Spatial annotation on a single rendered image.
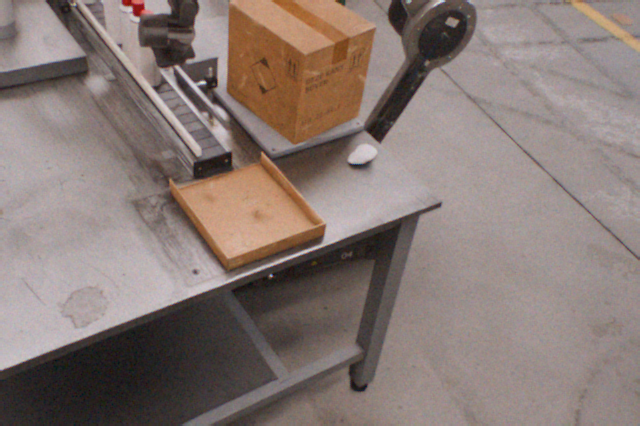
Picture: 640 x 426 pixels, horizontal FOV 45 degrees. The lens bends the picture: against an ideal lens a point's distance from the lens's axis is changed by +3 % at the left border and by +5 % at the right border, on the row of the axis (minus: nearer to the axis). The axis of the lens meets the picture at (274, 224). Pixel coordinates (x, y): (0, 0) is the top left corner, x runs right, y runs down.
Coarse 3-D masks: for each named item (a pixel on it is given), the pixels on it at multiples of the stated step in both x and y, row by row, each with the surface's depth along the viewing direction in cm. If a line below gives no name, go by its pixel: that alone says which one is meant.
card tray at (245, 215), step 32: (192, 192) 181; (224, 192) 182; (256, 192) 182; (288, 192) 182; (224, 224) 173; (256, 224) 174; (288, 224) 175; (320, 224) 171; (224, 256) 162; (256, 256) 165
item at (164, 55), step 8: (152, 48) 184; (160, 48) 185; (168, 48) 181; (192, 48) 188; (160, 56) 185; (168, 56) 185; (176, 56) 184; (184, 56) 187; (192, 56) 188; (160, 64) 184
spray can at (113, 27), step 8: (104, 0) 209; (112, 0) 208; (120, 0) 210; (112, 8) 210; (112, 16) 211; (112, 24) 213; (120, 24) 214; (112, 32) 215; (120, 32) 215; (120, 40) 217
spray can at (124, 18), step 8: (128, 0) 199; (120, 8) 200; (128, 8) 200; (120, 16) 202; (128, 16) 201; (128, 24) 202; (128, 32) 204; (128, 40) 205; (128, 48) 207; (128, 56) 209
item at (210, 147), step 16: (96, 0) 235; (96, 16) 228; (96, 32) 222; (160, 96) 201; (176, 96) 202; (160, 112) 196; (176, 112) 196; (192, 112) 197; (192, 128) 192; (208, 144) 187
